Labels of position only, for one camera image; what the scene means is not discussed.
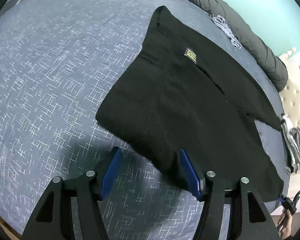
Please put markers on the small striped pale blue garment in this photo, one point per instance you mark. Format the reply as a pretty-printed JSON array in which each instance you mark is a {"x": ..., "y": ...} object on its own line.
[{"x": 226, "y": 28}]

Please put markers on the black pants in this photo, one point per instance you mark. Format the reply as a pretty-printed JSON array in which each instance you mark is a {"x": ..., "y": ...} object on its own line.
[{"x": 180, "y": 100}]

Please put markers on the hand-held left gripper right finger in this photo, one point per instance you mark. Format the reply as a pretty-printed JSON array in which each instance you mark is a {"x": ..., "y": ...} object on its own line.
[{"x": 190, "y": 175}]

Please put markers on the cream tufted headboard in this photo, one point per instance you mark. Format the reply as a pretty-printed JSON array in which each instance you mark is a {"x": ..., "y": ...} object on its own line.
[{"x": 297, "y": 100}]

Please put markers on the bed with blue patterned sheet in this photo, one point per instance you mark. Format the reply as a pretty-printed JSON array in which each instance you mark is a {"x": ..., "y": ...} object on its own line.
[{"x": 52, "y": 80}]

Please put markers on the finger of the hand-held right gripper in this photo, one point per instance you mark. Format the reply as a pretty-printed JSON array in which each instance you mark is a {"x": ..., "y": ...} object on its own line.
[{"x": 283, "y": 199}]

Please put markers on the dark grey rolled duvet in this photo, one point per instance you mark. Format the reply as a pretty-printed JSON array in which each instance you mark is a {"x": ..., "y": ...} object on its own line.
[{"x": 252, "y": 37}]

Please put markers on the person's right hand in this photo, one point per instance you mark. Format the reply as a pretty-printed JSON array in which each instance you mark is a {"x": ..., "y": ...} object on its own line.
[{"x": 286, "y": 223}]

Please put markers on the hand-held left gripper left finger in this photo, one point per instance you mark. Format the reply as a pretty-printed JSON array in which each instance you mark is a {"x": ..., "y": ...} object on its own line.
[{"x": 111, "y": 172}]

